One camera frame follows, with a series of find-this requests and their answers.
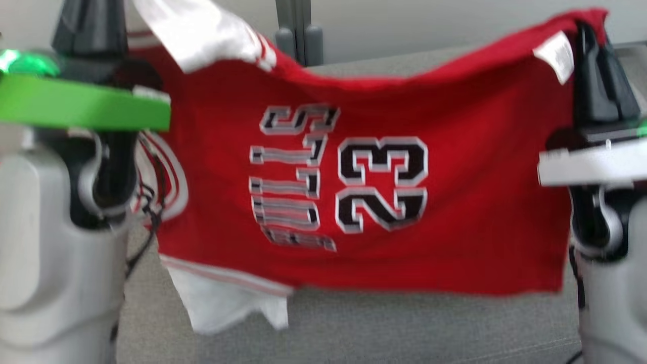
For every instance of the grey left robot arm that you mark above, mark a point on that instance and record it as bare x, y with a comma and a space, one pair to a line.
50, 242

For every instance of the red number 23 jersey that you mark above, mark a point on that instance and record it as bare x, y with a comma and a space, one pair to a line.
480, 192

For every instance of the grey fabric sofa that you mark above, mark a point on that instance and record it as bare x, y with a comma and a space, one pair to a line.
404, 328

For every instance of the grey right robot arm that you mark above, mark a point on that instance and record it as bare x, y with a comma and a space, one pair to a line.
616, 283

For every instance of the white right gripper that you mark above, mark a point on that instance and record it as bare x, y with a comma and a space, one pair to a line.
591, 162

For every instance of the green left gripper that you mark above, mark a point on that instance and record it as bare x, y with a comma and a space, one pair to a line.
86, 106

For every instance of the grey partition post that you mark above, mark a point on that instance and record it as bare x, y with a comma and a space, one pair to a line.
299, 25

